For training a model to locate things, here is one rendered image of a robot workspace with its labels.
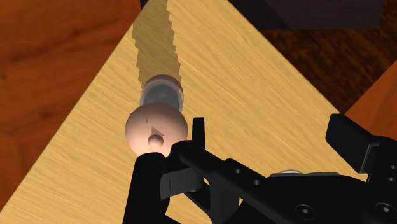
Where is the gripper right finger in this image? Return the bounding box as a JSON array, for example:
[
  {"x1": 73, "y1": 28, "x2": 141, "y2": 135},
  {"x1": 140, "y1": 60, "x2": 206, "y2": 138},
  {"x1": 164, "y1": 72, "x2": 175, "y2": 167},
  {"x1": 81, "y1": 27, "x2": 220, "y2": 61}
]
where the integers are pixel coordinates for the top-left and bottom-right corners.
[{"x1": 325, "y1": 113, "x2": 397, "y2": 199}]

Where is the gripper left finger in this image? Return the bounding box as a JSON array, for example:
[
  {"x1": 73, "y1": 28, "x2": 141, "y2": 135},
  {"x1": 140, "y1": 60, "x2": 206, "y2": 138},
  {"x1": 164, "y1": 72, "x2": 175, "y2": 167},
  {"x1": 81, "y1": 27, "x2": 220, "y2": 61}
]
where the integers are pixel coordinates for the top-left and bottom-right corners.
[{"x1": 122, "y1": 117, "x2": 271, "y2": 224}]

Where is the pink round-topped glass shaker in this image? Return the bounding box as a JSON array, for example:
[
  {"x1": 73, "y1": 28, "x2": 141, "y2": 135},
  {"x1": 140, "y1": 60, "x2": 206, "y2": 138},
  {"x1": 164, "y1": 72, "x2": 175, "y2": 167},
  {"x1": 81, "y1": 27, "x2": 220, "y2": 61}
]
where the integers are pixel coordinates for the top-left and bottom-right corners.
[{"x1": 125, "y1": 73, "x2": 189, "y2": 157}]

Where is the light wooden table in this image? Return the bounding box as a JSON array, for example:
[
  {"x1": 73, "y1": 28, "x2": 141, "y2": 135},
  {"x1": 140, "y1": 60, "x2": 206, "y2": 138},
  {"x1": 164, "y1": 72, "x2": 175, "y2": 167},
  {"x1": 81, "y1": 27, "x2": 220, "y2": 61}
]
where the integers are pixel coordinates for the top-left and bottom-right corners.
[{"x1": 0, "y1": 0, "x2": 370, "y2": 224}]

